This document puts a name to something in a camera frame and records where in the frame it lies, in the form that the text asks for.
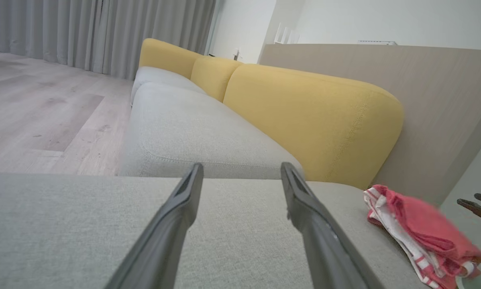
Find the grey pleated curtain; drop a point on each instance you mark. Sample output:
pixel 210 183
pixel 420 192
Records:
pixel 84 32

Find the white wall socket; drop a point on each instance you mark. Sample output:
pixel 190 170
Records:
pixel 236 55

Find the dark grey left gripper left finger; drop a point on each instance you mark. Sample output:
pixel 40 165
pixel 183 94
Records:
pixel 164 241

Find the small yellow sofa backrest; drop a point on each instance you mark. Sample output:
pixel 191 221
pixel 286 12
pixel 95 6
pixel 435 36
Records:
pixel 212 76

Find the white upright boards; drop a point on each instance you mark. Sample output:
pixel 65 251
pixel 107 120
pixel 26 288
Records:
pixel 286 34

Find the short grey sofa seat cushion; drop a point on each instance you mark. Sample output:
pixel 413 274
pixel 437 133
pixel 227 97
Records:
pixel 156 76

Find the large grey fabric ottoman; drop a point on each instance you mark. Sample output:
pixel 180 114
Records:
pixel 84 224

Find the white flat box device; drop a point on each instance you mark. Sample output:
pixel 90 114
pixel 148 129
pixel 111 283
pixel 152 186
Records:
pixel 377 42

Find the long grey sofa seat cushion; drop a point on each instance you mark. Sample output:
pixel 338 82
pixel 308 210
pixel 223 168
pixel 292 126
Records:
pixel 192 128

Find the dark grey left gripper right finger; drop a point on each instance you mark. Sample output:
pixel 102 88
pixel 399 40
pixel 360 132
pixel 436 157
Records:
pixel 325 249

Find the yellow corner sofa backrest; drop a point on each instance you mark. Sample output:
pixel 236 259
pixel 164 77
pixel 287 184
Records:
pixel 164 56

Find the large yellow sofa backrest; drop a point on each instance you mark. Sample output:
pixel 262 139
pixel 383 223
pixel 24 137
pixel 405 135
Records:
pixel 312 120

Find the red basketball jersey number 23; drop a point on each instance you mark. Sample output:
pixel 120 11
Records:
pixel 425 224

